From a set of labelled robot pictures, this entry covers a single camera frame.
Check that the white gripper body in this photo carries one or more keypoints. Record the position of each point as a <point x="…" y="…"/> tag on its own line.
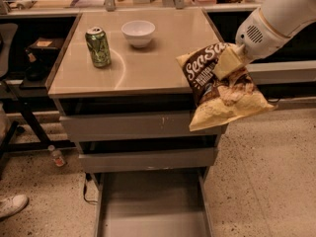
<point x="260" y="40"/>

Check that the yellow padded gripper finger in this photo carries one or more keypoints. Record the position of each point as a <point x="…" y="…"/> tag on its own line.
<point x="230" y="60"/>

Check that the brown sea salt chip bag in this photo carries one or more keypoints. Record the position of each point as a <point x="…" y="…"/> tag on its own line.
<point x="219" y="101"/>

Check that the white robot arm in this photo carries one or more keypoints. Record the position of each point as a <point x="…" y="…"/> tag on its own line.
<point x="288" y="17"/>

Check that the grey top drawer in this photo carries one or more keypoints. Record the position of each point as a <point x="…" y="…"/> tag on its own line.
<point x="133" y="126"/>

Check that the grey middle drawer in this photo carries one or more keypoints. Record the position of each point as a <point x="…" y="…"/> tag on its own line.
<point x="148" y="160"/>

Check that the grey drawer cabinet with counter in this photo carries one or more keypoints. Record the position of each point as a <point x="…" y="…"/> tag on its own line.
<point x="138" y="80"/>

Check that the grey open bottom drawer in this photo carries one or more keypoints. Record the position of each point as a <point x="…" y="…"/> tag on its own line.
<point x="168" y="203"/>

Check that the white ceramic bowl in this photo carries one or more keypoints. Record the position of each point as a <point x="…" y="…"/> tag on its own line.
<point x="138" y="33"/>

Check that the green soda can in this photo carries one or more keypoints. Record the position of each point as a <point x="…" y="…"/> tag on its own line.
<point x="96" y="40"/>

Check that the black box with label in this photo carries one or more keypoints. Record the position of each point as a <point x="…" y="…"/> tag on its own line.
<point x="46" y="49"/>

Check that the small plastic bottle on floor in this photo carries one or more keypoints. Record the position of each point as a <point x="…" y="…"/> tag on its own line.
<point x="56" y="155"/>

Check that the white sneaker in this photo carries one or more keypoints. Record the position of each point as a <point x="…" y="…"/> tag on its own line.
<point x="12" y="205"/>

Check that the grey metal shelf rail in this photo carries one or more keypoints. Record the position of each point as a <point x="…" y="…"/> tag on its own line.
<point x="283" y="72"/>

